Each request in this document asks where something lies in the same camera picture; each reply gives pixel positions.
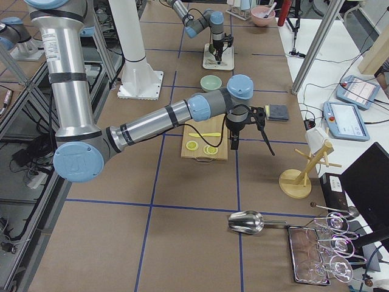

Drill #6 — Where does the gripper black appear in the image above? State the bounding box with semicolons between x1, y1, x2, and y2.
225;108;249;150
211;33;226;64

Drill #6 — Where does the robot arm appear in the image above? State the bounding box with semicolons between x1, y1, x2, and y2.
167;1;232;64
27;1;253;183

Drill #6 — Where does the green ceramic bowl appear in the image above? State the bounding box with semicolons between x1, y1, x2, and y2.
200;75;222;92

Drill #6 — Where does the pink bowl with ice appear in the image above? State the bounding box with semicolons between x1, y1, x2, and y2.
250;5;275;27

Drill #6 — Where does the green avocado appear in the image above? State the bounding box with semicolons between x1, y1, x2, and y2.
208;44;215;54

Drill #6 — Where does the white plastic tray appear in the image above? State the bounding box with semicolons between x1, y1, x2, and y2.
202;43;235;71

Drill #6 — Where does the yellow plastic knife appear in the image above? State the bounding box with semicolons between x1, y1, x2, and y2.
188;132;221;137

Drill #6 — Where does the wooden cutting board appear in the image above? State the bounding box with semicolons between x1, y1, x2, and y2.
181;114;229;161

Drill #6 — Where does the grey folded cloth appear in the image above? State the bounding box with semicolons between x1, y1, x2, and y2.
265;105;289;122

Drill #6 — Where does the metal tube with black tip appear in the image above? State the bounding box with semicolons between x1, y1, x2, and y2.
264;2;277;18

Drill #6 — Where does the wooden mug tree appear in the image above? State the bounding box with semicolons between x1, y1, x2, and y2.
278;139;342;199

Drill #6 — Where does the black tripod stick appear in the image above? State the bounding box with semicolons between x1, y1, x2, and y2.
286;0;306;58

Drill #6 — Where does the metal scoop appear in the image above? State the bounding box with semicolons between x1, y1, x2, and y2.
228;210;287;235

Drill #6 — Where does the black box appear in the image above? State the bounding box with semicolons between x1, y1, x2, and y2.
320;173;349;211

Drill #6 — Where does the near teach pendant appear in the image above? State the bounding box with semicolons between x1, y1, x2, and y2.
323;102;370;141

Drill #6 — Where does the teach pendant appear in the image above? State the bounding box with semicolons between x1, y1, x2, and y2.
323;102;370;141
336;75;380;110

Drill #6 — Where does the far teach pendant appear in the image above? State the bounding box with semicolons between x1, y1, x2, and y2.
336;75;380;110

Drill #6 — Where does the wine glass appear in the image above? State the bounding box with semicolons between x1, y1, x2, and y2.
317;234;367;265
295;255;353;285
307;212;359;240

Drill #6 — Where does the black monitor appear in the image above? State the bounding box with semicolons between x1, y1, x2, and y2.
340;142;388;249

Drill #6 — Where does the dark rectangular tray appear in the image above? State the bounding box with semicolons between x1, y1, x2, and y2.
287;226;331;286

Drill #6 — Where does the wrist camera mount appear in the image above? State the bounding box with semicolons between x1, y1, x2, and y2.
249;106;266;131
223;33;234;47

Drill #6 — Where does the white wire cup rack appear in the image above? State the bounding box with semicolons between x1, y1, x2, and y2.
226;0;252;21

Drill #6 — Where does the white camera pillar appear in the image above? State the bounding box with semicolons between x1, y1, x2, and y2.
109;0;164;100

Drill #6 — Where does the aluminium frame post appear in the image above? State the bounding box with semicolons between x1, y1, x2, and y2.
291;0;345;95

